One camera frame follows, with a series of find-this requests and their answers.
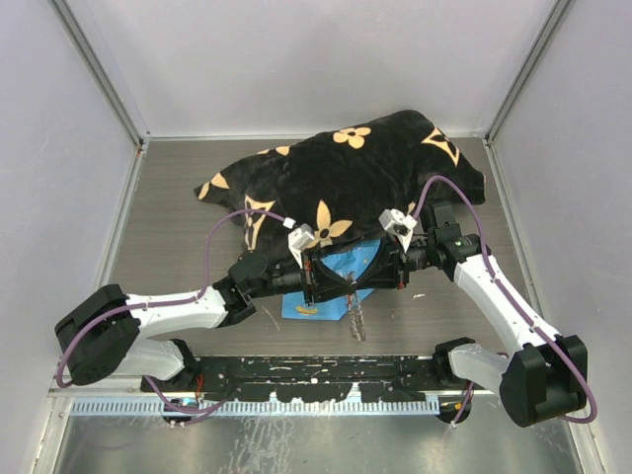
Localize white slotted cable duct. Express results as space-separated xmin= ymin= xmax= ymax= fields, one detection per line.
xmin=70 ymin=395 xmax=440 ymax=417

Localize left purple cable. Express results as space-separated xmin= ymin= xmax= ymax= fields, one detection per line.
xmin=54 ymin=209 xmax=297 ymax=426

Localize blue cartoon print cloth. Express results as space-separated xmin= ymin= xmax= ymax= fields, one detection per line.
xmin=281 ymin=240 xmax=380 ymax=321

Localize large metal keyring with rings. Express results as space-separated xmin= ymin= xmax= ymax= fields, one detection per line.
xmin=347 ymin=291 xmax=366 ymax=342

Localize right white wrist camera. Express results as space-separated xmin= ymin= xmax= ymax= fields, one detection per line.
xmin=379 ymin=208 xmax=417 ymax=254

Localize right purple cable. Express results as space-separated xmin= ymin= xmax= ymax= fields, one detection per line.
xmin=413 ymin=176 xmax=599 ymax=425

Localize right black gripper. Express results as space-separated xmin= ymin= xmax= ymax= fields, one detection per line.
xmin=354 ymin=231 xmax=435 ymax=290

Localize black floral plush pillow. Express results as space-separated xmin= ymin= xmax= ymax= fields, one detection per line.
xmin=195 ymin=110 xmax=486 ymax=265

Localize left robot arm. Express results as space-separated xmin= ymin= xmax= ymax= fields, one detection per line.
xmin=54 ymin=251 xmax=356 ymax=391

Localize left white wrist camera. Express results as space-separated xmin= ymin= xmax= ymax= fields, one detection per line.
xmin=287 ymin=224 xmax=314 ymax=269

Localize purple cable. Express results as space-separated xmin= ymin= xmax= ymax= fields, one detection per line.
xmin=54 ymin=209 xmax=297 ymax=426
xmin=413 ymin=176 xmax=599 ymax=425

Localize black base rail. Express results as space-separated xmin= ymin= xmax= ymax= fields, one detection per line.
xmin=156 ymin=355 xmax=467 ymax=403

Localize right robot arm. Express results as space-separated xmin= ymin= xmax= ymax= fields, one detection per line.
xmin=379 ymin=202 xmax=594 ymax=428

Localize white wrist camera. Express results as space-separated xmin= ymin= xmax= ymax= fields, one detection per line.
xmin=287 ymin=224 xmax=314 ymax=269
xmin=379 ymin=208 xmax=417 ymax=254

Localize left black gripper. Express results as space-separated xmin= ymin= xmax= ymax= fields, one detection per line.
xmin=248 ymin=248 xmax=355 ymax=306

